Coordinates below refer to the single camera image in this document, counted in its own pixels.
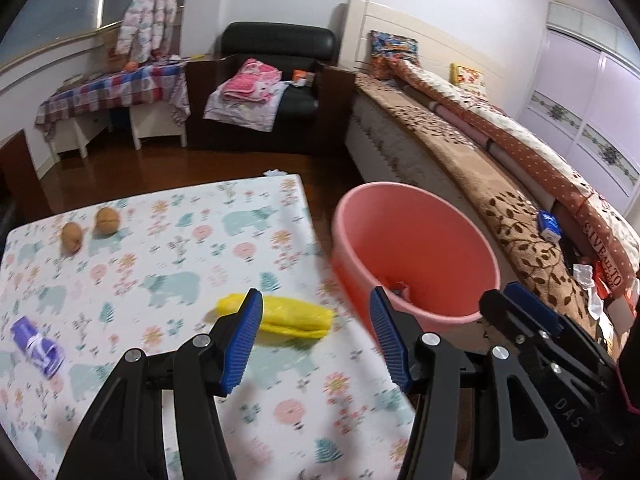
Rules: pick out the small orange ball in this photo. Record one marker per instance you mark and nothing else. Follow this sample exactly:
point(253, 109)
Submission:
point(131, 66)

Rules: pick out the small blue box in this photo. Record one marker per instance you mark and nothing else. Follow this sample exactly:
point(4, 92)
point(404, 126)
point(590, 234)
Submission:
point(549, 224)

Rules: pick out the cardboard box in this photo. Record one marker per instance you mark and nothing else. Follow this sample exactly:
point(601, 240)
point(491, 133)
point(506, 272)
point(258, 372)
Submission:
point(112, 50)

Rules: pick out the colourful printed pillow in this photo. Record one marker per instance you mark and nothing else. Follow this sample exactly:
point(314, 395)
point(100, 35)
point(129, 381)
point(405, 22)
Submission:
point(392, 50)

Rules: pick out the brown potato right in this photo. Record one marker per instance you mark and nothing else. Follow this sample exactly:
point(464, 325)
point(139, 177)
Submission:
point(107, 221)

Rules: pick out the curved bay window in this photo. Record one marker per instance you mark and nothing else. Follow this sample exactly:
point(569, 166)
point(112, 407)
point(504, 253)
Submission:
point(55, 0)

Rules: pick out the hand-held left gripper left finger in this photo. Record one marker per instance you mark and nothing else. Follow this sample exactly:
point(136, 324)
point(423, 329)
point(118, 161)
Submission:
point(245, 340)

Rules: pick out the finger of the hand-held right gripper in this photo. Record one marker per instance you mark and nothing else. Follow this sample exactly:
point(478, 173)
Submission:
point(530, 306)
point(497, 312)

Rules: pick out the white desk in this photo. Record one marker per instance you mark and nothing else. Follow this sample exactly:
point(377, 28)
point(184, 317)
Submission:
point(150, 125)

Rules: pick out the plaid tablecloth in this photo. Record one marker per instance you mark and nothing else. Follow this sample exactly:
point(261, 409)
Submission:
point(110, 87)

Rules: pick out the brown potato left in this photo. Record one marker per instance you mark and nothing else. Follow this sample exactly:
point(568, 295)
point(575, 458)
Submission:
point(71, 235)

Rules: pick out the orange dotted quilt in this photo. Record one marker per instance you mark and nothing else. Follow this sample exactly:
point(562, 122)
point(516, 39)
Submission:
point(530, 150)

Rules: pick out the yellow floral pillow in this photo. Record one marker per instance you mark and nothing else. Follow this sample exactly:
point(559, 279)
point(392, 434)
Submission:
point(467, 76)

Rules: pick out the brown potato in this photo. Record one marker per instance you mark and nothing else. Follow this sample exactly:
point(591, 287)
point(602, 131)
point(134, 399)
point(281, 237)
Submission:
point(71, 235)
point(107, 221)

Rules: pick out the white floral cloth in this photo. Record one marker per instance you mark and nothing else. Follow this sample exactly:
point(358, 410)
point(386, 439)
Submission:
point(245, 112)

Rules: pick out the pink plastic bucket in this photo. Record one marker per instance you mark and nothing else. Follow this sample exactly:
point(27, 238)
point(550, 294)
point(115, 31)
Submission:
point(415, 240)

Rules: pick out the floral padded jacket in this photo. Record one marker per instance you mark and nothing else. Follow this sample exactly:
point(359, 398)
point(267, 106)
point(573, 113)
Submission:
point(147, 10)

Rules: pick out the black leather armchair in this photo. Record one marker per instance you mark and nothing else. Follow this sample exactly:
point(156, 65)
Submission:
point(280, 42)

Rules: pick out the white plastic bag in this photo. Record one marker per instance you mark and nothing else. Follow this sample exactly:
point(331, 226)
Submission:
point(590, 290)

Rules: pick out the white paper scrap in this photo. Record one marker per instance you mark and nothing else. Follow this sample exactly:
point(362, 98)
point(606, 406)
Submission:
point(274, 172)

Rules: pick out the small orange box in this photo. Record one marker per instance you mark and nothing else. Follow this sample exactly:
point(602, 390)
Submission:
point(301, 77)

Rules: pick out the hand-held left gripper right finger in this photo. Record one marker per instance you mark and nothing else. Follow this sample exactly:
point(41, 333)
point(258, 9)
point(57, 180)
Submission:
point(390, 340)

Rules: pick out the pink folded blanket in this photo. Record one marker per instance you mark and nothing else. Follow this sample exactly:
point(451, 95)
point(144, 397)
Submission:
point(250, 80)

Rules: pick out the white wardrobe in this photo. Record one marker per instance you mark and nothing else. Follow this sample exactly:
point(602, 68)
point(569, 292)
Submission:
point(590, 100)

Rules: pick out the white bed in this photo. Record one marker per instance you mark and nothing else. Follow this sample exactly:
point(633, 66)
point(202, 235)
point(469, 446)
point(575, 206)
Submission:
point(390, 125)

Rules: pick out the purple candy wrapper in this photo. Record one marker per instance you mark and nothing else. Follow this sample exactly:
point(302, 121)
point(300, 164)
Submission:
point(37, 347)

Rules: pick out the brown leaf patterned blanket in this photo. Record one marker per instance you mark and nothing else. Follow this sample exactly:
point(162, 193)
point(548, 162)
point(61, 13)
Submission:
point(480, 175)

